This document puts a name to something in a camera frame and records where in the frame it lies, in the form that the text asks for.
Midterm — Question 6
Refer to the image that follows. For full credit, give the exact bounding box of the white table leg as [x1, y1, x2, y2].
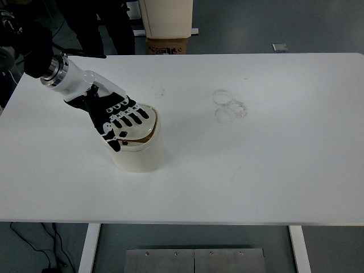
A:
[77, 224, 101, 273]
[288, 225, 312, 273]

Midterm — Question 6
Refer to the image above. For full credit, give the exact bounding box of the white desk foot bar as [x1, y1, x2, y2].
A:
[131, 27, 200, 37]

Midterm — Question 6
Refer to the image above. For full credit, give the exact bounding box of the brown cardboard box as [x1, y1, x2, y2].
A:
[146, 36, 189, 55]

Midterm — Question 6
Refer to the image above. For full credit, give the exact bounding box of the grey metal plate with screws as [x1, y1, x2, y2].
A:
[125, 249, 195, 273]
[193, 248, 266, 273]

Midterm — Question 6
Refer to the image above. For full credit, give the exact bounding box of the person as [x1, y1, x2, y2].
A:
[64, 0, 136, 56]

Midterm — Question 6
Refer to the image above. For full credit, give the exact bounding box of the large cream trash bin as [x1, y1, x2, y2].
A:
[138, 0, 194, 39]

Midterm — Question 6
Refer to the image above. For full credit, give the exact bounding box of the black floor cable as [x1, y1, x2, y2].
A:
[10, 221, 72, 273]

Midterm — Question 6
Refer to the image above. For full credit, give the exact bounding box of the small cream lidded trash bin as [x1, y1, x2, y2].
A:
[101, 103, 166, 173]

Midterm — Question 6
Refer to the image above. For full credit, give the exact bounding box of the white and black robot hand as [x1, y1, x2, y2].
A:
[53, 57, 150, 153]

